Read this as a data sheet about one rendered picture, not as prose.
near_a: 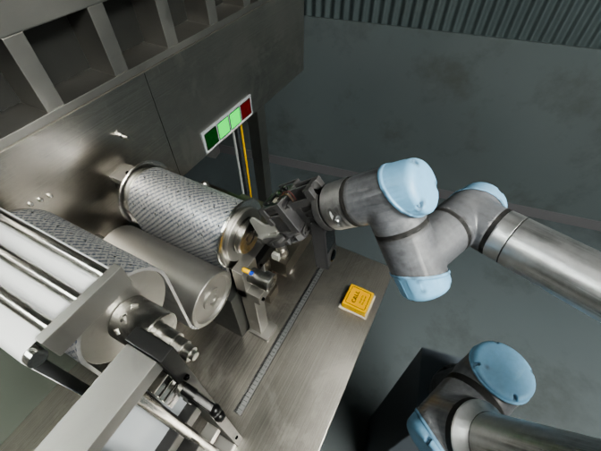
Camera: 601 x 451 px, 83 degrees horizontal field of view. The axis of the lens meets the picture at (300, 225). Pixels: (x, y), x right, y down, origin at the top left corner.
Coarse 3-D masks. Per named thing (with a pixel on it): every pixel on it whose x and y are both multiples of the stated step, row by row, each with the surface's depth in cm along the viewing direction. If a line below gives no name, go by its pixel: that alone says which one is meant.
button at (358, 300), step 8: (352, 288) 97; (360, 288) 97; (352, 296) 95; (360, 296) 95; (368, 296) 95; (344, 304) 94; (352, 304) 93; (360, 304) 93; (368, 304) 94; (360, 312) 93
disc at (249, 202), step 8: (248, 200) 65; (256, 200) 68; (240, 208) 63; (232, 216) 62; (224, 224) 61; (224, 232) 61; (224, 240) 63; (224, 256) 65; (224, 264) 66; (232, 264) 69
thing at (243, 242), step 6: (246, 222) 65; (240, 228) 64; (246, 228) 64; (252, 228) 67; (240, 234) 64; (246, 234) 65; (252, 234) 68; (234, 240) 64; (240, 240) 64; (246, 240) 67; (252, 240) 69; (234, 246) 65; (240, 246) 65; (246, 246) 67; (252, 246) 70; (240, 252) 66; (246, 252) 68
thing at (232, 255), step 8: (136, 176) 71; (128, 192) 70; (248, 208) 65; (256, 208) 68; (240, 216) 63; (248, 216) 66; (256, 216) 69; (232, 224) 62; (240, 224) 64; (232, 232) 62; (232, 240) 64; (224, 248) 63; (232, 248) 65; (232, 256) 66; (240, 256) 69
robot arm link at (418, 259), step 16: (432, 224) 47; (448, 224) 47; (384, 240) 45; (400, 240) 43; (416, 240) 43; (432, 240) 44; (448, 240) 46; (464, 240) 47; (384, 256) 47; (400, 256) 44; (416, 256) 44; (432, 256) 44; (448, 256) 46; (400, 272) 46; (416, 272) 44; (432, 272) 44; (448, 272) 46; (400, 288) 48; (416, 288) 45; (432, 288) 45; (448, 288) 46
